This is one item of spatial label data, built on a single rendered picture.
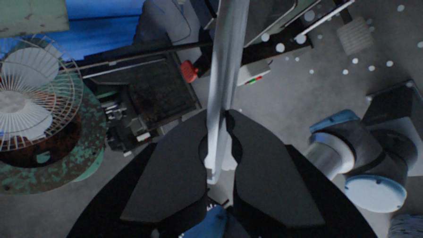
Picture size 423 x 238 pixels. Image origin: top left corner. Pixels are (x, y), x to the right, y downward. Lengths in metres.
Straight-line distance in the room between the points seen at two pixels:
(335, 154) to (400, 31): 0.75
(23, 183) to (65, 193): 5.33
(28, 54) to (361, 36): 1.34
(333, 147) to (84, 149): 1.42
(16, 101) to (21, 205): 6.14
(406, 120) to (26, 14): 0.88
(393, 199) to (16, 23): 0.80
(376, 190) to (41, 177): 1.60
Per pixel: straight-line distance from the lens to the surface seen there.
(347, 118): 0.53
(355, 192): 0.58
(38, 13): 0.42
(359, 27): 0.97
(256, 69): 0.66
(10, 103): 1.03
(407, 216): 1.50
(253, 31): 0.41
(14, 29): 0.45
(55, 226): 7.03
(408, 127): 0.73
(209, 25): 0.62
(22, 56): 0.99
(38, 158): 3.33
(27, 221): 7.10
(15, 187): 1.57
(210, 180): 0.16
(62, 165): 1.52
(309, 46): 1.16
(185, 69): 0.65
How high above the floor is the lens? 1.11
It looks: 35 degrees down
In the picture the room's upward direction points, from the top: 117 degrees counter-clockwise
